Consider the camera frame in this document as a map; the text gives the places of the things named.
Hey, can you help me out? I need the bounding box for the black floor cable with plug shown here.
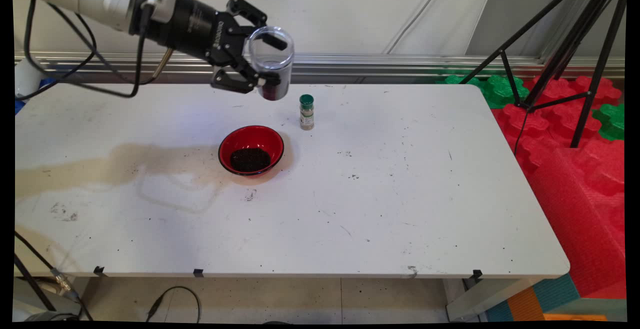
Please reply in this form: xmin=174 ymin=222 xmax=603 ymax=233
xmin=146 ymin=286 xmax=201 ymax=324

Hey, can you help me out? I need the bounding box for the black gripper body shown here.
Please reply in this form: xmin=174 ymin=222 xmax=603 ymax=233
xmin=131 ymin=0 xmax=251 ymax=67

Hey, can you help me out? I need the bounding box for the red bowl with black rim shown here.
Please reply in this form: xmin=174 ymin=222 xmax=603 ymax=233
xmin=218 ymin=125 xmax=285 ymax=177

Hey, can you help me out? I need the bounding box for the orange foam tile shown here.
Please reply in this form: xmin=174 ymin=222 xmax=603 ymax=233
xmin=542 ymin=313 xmax=608 ymax=322
xmin=507 ymin=287 xmax=546 ymax=322

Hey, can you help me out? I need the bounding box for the teal foam tile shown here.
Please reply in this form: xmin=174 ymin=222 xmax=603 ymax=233
xmin=485 ymin=274 xmax=581 ymax=322

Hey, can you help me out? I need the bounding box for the grey table leg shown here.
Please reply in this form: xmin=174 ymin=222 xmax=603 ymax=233
xmin=14 ymin=276 xmax=91 ymax=320
xmin=446 ymin=278 xmax=531 ymax=322

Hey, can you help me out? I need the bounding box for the clear jar of black grains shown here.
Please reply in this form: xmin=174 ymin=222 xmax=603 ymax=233
xmin=248 ymin=25 xmax=295 ymax=102

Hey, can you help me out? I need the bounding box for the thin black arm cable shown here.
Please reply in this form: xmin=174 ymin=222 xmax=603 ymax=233
xmin=14 ymin=0 xmax=176 ymax=101

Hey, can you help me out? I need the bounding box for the black grains pile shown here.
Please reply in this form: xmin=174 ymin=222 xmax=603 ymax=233
xmin=230 ymin=148 xmax=272 ymax=173

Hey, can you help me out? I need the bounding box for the black tripod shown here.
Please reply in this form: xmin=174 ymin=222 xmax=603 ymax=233
xmin=460 ymin=0 xmax=628 ymax=149

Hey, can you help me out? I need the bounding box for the black cable with metal connector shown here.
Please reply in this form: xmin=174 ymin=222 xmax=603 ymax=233
xmin=14 ymin=231 xmax=93 ymax=321

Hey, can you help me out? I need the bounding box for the blue arm base mount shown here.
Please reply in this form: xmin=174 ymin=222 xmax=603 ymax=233
xmin=14 ymin=78 xmax=57 ymax=116

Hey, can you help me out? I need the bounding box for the green-capped spice bottle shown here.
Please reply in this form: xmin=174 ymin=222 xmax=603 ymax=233
xmin=299 ymin=94 xmax=315 ymax=131

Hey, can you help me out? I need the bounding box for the aluminium rail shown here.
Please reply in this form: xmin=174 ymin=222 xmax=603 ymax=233
xmin=15 ymin=51 xmax=626 ymax=85

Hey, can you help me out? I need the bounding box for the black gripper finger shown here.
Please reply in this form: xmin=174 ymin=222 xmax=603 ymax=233
xmin=227 ymin=0 xmax=288 ymax=51
xmin=210 ymin=64 xmax=282 ymax=95

